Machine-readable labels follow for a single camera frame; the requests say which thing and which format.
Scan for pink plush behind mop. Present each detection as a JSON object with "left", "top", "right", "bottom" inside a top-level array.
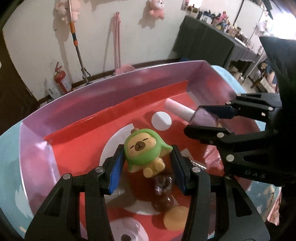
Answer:
[{"left": 55, "top": 0, "right": 81, "bottom": 24}]

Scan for pink white compact case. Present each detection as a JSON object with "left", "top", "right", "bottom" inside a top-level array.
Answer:
[{"left": 110, "top": 217, "right": 149, "bottom": 240}]

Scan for pink cardboard box tray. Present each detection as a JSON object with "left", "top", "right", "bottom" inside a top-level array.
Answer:
[{"left": 18, "top": 59, "right": 262, "bottom": 241}]

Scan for pink plush on wall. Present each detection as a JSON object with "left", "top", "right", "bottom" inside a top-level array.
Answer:
[{"left": 149, "top": 0, "right": 165, "bottom": 20}]

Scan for grey eyeshadow case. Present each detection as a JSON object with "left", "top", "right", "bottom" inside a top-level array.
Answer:
[{"left": 102, "top": 157, "right": 135, "bottom": 208}]

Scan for mop handle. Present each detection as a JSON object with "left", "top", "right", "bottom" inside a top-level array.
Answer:
[{"left": 67, "top": 0, "right": 90, "bottom": 85}]

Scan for green capybara figurine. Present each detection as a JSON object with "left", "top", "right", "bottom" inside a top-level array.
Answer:
[{"left": 124, "top": 128, "right": 173, "bottom": 178}]

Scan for purple nail polish bottle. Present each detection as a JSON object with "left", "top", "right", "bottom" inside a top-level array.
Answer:
[{"left": 164, "top": 98, "right": 219, "bottom": 127}]

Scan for glitter clear jar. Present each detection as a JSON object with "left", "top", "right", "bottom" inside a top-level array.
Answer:
[{"left": 152, "top": 175, "right": 174, "bottom": 213}]

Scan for teal moon star blanket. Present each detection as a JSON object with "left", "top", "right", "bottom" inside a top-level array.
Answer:
[{"left": 0, "top": 64, "right": 283, "bottom": 239}]

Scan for red fire extinguisher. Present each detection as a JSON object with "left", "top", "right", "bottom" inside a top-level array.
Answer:
[{"left": 54, "top": 62, "right": 72, "bottom": 94}]

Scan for dark wooden door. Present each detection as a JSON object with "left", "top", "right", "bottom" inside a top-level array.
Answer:
[{"left": 0, "top": 32, "right": 39, "bottom": 133}]

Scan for orange soap dome front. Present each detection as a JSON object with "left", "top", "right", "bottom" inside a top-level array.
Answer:
[{"left": 163, "top": 206, "right": 189, "bottom": 231}]

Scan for dark cloth side table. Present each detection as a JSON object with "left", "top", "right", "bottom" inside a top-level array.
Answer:
[{"left": 173, "top": 16, "right": 257, "bottom": 69}]

